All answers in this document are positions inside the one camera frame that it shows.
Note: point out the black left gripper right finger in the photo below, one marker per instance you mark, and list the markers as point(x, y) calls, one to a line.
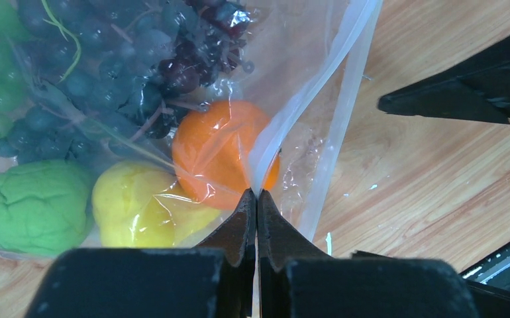
point(297, 279)

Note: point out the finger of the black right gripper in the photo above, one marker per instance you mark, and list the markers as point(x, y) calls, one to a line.
point(476, 89)

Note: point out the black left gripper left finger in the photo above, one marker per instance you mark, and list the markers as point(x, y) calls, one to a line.
point(211, 279)

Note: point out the fake yellow lemon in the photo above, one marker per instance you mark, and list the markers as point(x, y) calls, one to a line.
point(139, 206)

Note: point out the fake orange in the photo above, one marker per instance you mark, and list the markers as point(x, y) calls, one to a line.
point(210, 151)

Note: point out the clear zip top bag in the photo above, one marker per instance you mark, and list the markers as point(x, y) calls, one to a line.
point(308, 59)

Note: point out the dark purple fake grapes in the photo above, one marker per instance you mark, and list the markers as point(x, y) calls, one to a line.
point(119, 76)

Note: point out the fake green lime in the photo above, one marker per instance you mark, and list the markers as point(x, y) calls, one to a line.
point(43, 207)

